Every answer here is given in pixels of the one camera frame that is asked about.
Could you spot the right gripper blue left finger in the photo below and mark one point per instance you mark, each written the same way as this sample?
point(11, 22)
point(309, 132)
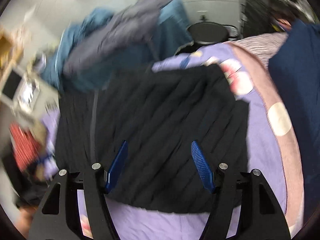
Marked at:
point(114, 172)

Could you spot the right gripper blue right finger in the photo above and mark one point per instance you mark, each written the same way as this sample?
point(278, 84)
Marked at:
point(202, 166)

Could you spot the black quilted down jacket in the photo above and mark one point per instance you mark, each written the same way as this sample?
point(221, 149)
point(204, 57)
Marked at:
point(159, 115)

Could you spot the purple floral bed sheet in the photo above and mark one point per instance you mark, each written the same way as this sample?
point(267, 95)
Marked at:
point(272, 144)

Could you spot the red patterned cloth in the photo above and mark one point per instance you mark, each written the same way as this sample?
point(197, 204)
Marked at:
point(26, 148)

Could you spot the white device with dark screen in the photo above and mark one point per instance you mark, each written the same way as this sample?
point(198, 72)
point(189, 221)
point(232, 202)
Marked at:
point(18, 90)

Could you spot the blue and grey jacket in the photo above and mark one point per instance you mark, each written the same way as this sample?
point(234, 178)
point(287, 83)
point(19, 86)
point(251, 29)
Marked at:
point(136, 37)

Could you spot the black round stool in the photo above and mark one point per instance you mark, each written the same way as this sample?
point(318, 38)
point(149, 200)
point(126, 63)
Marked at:
point(208, 33)

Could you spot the navy blue pillow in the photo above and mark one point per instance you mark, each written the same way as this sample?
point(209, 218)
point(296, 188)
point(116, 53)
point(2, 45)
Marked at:
point(295, 72)

